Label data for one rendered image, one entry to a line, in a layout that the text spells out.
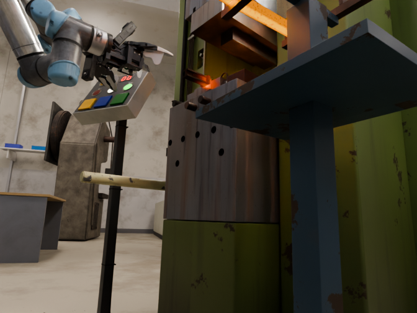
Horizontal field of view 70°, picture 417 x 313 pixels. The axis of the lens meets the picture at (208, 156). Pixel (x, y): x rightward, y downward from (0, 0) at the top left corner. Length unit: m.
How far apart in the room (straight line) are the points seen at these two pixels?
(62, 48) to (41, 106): 8.74
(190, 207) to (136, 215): 7.82
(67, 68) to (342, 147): 0.78
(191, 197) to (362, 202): 0.52
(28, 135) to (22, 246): 6.23
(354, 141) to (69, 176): 5.46
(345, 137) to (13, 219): 3.14
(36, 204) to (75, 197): 2.50
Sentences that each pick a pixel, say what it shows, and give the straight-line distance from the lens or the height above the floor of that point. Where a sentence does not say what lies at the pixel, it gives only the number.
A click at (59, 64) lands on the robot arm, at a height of 0.85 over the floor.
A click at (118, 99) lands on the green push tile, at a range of 1.46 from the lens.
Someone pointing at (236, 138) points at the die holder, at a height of 0.72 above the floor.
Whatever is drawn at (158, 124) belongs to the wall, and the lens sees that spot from 9.29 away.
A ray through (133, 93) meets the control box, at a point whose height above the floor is 1.03.
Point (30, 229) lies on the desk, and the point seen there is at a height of 0.31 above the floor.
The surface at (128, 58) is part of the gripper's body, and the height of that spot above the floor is 0.94.
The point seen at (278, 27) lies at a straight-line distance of 0.87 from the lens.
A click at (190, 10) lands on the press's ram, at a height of 1.39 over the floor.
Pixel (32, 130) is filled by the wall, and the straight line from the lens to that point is 9.48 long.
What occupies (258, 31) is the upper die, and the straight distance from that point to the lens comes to 1.43.
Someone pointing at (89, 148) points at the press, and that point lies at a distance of 5.96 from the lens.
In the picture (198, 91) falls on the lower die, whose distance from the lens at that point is 1.22.
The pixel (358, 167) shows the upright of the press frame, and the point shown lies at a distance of 0.91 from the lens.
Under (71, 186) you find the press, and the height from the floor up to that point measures 0.96.
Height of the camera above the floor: 0.48
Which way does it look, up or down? 12 degrees up
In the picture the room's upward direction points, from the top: 2 degrees clockwise
